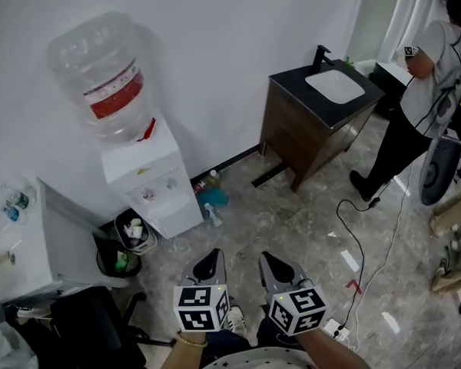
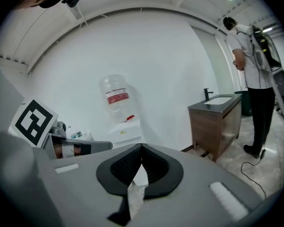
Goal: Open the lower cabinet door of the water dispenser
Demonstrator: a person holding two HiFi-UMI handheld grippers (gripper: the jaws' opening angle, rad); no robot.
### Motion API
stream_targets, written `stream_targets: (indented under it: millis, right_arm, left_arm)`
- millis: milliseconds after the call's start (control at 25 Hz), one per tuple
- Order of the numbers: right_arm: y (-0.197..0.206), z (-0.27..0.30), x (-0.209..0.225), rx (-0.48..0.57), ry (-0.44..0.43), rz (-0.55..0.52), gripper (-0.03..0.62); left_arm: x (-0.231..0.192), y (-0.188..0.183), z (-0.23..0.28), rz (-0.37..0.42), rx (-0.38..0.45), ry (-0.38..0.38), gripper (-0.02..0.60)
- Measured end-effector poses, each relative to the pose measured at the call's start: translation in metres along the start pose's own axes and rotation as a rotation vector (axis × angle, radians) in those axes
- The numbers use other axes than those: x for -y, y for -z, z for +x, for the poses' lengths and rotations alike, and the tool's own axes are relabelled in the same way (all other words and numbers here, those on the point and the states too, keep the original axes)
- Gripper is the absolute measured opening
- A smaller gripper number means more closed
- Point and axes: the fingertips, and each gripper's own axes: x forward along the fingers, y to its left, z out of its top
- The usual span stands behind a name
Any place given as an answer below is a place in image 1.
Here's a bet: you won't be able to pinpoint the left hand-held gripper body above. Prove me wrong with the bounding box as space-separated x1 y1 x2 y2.
172 278 231 334

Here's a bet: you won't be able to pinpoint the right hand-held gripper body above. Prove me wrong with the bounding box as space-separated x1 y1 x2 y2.
264 277 328 338

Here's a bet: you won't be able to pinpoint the white cabinet door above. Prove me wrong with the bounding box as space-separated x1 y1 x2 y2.
153 204 204 240

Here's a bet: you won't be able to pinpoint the white water dispenser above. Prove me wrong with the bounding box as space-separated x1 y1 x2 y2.
101 116 204 240

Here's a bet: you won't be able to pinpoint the person's right forearm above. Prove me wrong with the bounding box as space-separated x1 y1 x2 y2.
290 325 371 369

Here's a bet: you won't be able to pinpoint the person's left forearm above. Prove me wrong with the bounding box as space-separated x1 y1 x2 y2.
164 331 209 369

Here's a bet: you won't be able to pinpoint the wooden vanity cabinet black top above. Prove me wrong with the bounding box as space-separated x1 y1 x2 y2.
258 58 387 194

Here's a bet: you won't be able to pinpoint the black low cabinet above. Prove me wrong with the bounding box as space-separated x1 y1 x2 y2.
367 61 413 121

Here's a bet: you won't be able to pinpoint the clear water bottle red label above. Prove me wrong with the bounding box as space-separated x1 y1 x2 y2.
46 11 154 144

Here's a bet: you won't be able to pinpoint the person's white shoe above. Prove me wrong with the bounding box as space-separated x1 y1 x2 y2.
225 304 250 338

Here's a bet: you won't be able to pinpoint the white power strip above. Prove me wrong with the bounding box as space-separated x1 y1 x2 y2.
321 317 351 342

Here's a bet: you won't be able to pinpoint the person's dark trousers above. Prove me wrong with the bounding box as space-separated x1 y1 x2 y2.
201 315 307 359

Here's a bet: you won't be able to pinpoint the clear spray bottle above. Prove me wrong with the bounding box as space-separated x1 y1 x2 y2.
202 201 224 228

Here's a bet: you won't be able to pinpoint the red tape mark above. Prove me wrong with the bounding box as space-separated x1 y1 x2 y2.
343 278 365 295

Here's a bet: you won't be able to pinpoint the person's white starred shirt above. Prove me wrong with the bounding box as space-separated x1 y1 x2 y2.
197 345 320 369

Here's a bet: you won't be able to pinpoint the white trash bin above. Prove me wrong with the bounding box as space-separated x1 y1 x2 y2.
113 208 159 256

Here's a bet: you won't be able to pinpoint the blue plastic bag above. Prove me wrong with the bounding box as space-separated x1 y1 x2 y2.
197 185 231 209

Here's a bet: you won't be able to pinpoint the black mesh trash bin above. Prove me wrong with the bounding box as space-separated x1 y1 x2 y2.
95 238 143 279

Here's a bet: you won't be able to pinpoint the black floor drain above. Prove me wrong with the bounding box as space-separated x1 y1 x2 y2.
250 162 284 189

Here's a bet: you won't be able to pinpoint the black office chair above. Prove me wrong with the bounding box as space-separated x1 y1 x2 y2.
48 285 174 369

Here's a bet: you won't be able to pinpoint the white table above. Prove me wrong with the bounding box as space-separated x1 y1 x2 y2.
0 175 131 309

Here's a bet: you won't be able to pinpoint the beige woven furniture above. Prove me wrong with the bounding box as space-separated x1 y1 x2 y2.
429 181 461 295

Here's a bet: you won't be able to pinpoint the grey oval device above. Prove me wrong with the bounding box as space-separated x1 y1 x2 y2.
420 133 461 208

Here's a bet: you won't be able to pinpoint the clear plastic bottle blue label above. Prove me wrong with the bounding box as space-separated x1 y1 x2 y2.
2 189 31 223

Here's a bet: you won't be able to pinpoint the white sink basin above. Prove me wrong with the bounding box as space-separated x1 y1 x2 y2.
304 69 366 105

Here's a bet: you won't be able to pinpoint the grey cloth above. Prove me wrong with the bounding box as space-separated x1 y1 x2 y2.
0 297 38 369

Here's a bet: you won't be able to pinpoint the black faucet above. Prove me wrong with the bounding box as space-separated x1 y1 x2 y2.
312 45 336 76

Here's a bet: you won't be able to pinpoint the white curtain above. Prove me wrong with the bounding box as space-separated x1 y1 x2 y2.
375 0 453 65

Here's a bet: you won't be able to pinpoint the gold bracelet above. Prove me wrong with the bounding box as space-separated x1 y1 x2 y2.
175 330 209 349

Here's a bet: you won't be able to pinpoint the black power cable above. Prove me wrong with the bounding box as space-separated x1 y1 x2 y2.
336 178 393 330

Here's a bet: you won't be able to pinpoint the white cable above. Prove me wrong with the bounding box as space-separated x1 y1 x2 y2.
332 163 416 354

